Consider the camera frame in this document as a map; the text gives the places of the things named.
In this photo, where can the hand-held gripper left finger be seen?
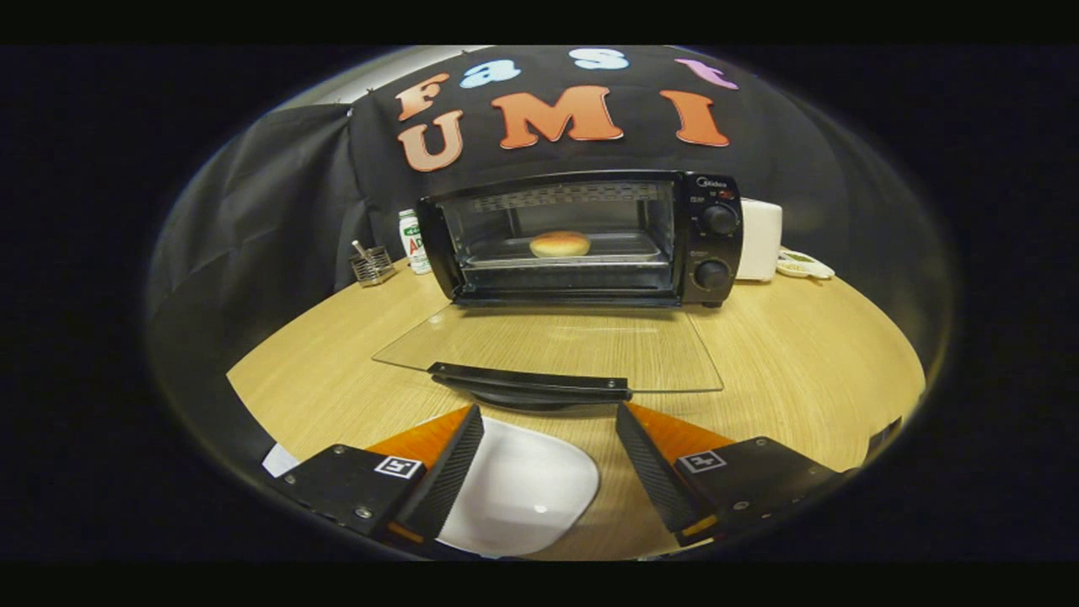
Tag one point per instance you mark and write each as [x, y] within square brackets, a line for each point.
[447, 480]

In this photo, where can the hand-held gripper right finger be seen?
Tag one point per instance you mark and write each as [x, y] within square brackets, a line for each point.
[653, 476]

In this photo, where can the black toaster oven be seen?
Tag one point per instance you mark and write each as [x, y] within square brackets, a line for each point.
[712, 244]

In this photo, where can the sugared donut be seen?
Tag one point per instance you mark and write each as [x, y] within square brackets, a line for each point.
[560, 244]

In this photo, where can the white bread toaster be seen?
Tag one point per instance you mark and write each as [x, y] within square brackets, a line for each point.
[761, 240]

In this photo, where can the white plate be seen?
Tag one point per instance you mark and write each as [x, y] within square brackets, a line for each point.
[523, 489]

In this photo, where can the white paper sheet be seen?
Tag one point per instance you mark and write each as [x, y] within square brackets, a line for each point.
[280, 462]

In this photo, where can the small metal mesh holder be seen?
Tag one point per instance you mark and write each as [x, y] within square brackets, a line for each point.
[373, 268]

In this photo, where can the small white bottle green label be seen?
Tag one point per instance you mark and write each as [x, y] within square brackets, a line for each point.
[411, 244]

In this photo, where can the small white dish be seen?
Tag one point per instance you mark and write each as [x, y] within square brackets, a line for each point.
[805, 268]

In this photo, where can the black backdrop cloth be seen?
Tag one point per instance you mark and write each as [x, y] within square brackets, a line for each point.
[253, 211]

